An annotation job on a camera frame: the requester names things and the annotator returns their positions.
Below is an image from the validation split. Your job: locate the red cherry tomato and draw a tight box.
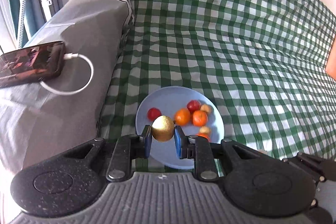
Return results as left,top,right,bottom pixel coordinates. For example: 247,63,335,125
187,100,202,114
147,107,162,121

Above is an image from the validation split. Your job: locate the light blue plate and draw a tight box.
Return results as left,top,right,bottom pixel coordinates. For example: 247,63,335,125
135,86,224,170

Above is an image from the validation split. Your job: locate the grey sofa armrest cover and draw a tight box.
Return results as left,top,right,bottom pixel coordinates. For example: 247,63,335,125
1,0,132,175

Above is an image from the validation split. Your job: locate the green checkered cloth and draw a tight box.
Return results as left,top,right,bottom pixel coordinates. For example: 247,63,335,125
100,0,335,159

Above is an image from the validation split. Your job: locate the black smartphone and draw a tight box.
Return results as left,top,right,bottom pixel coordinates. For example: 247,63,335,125
1,41,66,88

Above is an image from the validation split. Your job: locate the white charging cable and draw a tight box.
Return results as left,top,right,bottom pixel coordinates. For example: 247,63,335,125
39,53,95,96

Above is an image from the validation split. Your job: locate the orange cushion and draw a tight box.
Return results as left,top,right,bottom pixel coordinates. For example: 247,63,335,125
325,38,336,80

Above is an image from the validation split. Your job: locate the yellow-orange fruit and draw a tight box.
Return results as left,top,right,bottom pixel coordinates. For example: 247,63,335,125
199,126,211,135

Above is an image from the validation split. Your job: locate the orange small fruit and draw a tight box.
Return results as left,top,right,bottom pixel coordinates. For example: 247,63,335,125
174,108,191,126

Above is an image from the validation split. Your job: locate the pale yellow small fruit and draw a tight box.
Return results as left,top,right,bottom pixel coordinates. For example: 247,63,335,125
200,104,212,114

